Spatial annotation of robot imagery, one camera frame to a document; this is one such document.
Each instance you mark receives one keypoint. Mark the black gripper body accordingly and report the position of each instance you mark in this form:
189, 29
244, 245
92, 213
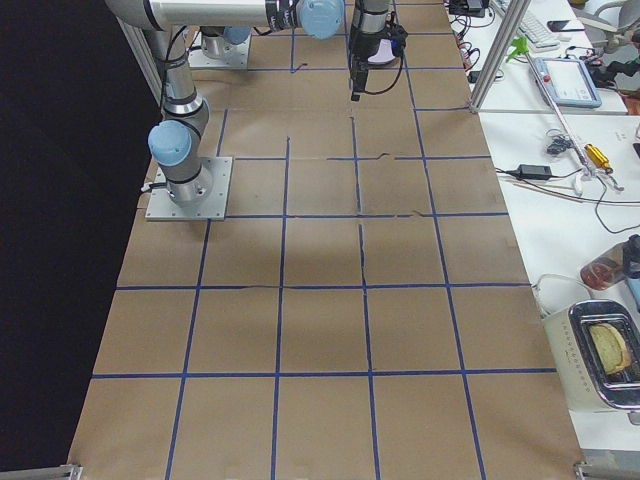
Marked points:
361, 48

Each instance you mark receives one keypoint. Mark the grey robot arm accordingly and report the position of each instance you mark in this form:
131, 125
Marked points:
194, 169
218, 42

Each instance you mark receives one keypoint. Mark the black power adapter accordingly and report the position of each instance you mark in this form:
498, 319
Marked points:
534, 172

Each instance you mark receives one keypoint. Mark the blue teach pendant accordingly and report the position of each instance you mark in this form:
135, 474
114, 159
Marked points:
567, 81

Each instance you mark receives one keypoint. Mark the yellow tool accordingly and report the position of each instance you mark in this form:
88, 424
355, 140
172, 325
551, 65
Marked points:
598, 158

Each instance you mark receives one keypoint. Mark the red-lidded jar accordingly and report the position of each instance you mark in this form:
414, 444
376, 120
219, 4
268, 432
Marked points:
618, 263

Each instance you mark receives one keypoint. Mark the white toaster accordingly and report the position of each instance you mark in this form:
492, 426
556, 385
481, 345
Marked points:
587, 387

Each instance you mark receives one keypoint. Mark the bread slice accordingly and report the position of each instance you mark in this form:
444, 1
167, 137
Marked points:
611, 347

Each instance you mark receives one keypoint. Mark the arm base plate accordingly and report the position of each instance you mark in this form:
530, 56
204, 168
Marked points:
238, 59
206, 197

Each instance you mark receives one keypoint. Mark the green-handled reacher grabber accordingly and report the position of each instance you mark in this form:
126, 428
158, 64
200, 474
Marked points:
589, 168

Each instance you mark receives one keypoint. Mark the aluminium frame post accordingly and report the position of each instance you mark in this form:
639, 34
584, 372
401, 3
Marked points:
505, 34

